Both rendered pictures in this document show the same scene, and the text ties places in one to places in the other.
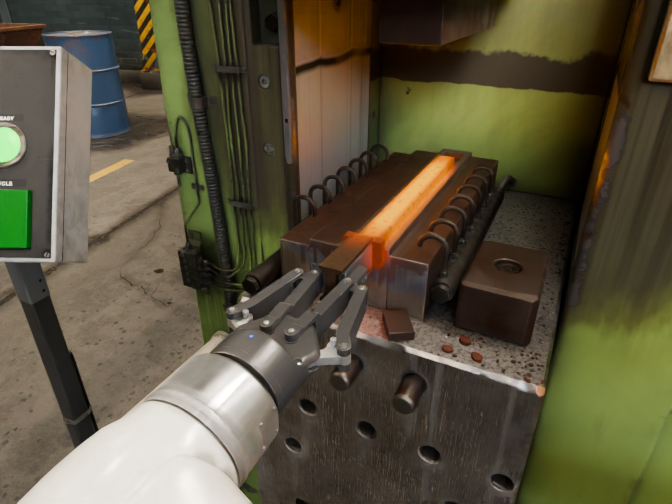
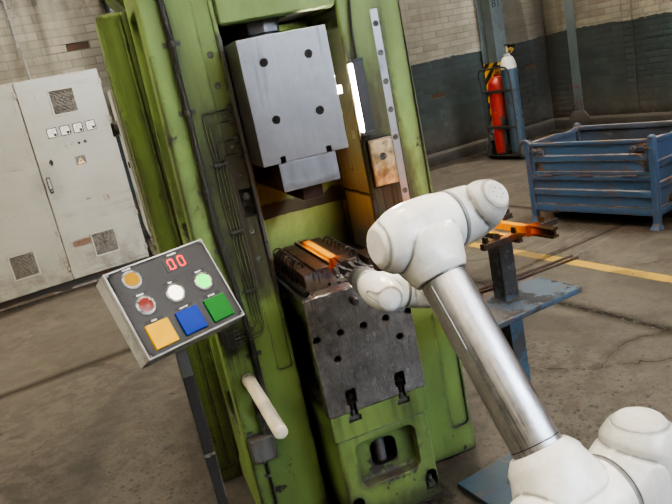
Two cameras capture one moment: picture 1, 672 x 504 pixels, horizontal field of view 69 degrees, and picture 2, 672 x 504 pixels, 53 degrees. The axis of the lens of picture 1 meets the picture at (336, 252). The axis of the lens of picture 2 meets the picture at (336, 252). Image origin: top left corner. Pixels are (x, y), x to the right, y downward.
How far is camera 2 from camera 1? 1.91 m
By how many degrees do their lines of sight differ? 42
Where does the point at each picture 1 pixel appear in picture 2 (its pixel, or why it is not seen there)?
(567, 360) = not seen: hidden behind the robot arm
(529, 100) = (315, 210)
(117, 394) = not seen: outside the picture
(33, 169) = (218, 285)
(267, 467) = (328, 385)
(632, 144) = (379, 204)
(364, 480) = (368, 351)
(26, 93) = (199, 259)
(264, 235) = (263, 300)
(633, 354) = not seen: hidden behind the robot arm
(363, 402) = (359, 313)
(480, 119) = (299, 225)
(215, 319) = (241, 368)
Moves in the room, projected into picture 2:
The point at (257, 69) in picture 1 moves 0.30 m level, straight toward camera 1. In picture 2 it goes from (248, 227) to (316, 224)
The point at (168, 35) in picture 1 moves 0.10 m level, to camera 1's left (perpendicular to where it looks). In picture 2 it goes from (201, 228) to (176, 237)
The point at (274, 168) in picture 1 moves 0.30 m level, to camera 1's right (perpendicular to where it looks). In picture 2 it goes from (263, 265) to (321, 239)
